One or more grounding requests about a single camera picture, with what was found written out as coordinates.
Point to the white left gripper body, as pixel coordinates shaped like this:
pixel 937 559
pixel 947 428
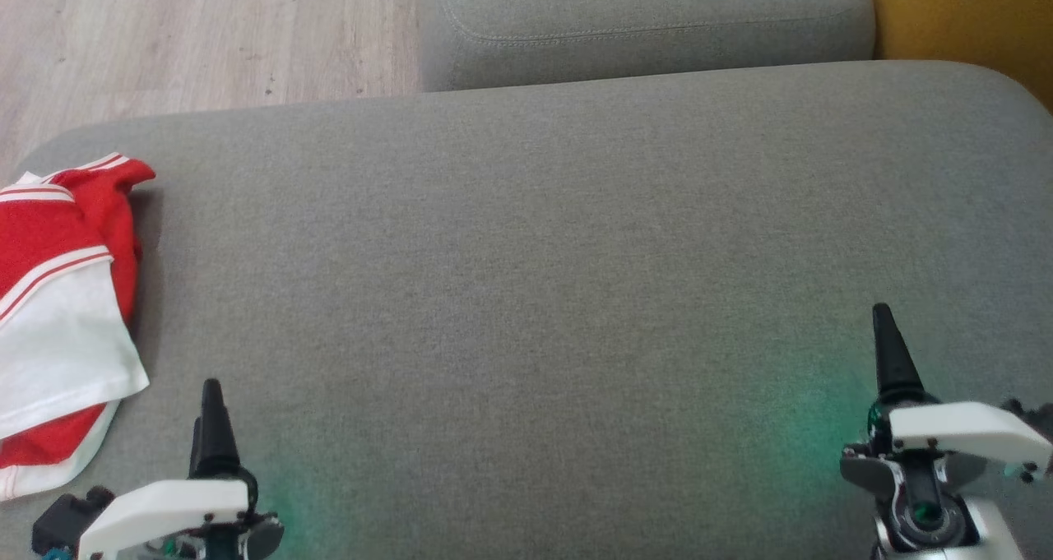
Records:
pixel 164 515

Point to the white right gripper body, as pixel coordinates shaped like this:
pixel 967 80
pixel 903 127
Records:
pixel 962 428

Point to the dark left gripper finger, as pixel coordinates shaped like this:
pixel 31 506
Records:
pixel 196 453
pixel 218 441

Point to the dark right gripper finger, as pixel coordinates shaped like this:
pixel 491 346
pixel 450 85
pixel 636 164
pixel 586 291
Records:
pixel 892 363

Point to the red white basketball jersey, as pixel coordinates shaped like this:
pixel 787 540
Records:
pixel 57 330

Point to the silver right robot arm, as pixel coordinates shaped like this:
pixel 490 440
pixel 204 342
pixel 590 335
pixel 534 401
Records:
pixel 999 535

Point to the large grey sofa seat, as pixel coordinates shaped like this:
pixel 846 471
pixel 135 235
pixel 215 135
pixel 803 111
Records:
pixel 526 280

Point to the yellow furniture panel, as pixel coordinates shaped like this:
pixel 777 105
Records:
pixel 971 17

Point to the grey sofa cushion with seam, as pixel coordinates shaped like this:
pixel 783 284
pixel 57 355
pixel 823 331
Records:
pixel 642 17

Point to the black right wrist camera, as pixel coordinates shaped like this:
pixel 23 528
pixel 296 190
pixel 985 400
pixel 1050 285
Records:
pixel 1038 418

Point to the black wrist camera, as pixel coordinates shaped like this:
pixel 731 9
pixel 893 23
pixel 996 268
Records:
pixel 1038 418
pixel 70 519

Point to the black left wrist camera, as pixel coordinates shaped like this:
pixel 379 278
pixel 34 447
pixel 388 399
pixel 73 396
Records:
pixel 70 519

